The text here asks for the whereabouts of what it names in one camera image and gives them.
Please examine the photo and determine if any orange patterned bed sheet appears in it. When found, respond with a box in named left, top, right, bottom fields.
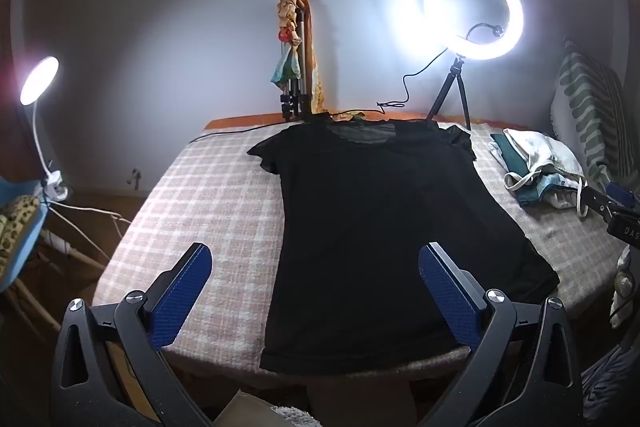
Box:
left=205, top=104, right=531, bottom=132

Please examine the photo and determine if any green striped pillow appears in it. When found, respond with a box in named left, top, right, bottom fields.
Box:
left=550, top=38, right=633, bottom=192

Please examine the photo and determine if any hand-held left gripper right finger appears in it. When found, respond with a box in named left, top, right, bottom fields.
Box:
left=417, top=243, right=586, bottom=427

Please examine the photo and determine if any pile of folded clothes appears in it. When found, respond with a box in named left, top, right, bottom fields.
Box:
left=502, top=129, right=588, bottom=220

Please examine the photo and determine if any folded grey tripod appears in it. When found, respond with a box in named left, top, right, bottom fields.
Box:
left=279, top=0, right=313, bottom=122

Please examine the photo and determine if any white ring light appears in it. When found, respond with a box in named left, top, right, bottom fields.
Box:
left=424, top=0, right=525, bottom=60

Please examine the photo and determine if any light blue garment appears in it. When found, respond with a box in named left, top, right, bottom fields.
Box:
left=517, top=172, right=576, bottom=208

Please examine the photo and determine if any white lamp cable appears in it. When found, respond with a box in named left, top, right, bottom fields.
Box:
left=47, top=197, right=132, bottom=260

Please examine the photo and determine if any colourful patterned scarf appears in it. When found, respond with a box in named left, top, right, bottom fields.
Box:
left=270, top=0, right=331, bottom=115

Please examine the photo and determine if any leopard print cloth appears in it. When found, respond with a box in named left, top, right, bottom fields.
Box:
left=0, top=196, right=41, bottom=268

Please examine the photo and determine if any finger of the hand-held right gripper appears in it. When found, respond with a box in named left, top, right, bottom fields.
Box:
left=579, top=183, right=636, bottom=220

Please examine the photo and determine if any cardboard box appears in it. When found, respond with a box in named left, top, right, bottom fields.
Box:
left=215, top=389, right=281, bottom=427

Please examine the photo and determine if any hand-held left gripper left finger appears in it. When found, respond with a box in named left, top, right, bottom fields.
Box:
left=50, top=243, right=213, bottom=427

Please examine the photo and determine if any white clip desk lamp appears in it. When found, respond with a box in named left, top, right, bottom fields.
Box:
left=19, top=56, right=71, bottom=202

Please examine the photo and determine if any dark green folded garment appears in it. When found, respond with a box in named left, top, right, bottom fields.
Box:
left=489, top=133, right=531, bottom=174

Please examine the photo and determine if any wooden chair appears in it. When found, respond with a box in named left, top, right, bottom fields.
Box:
left=5, top=227, right=108, bottom=333

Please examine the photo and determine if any checkered beige blanket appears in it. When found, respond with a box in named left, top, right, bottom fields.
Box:
left=92, top=119, right=628, bottom=378

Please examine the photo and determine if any grey striped cloth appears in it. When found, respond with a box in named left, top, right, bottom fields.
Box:
left=582, top=339, right=640, bottom=427

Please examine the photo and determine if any black t-shirt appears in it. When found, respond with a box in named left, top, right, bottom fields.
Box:
left=246, top=117, right=561, bottom=377

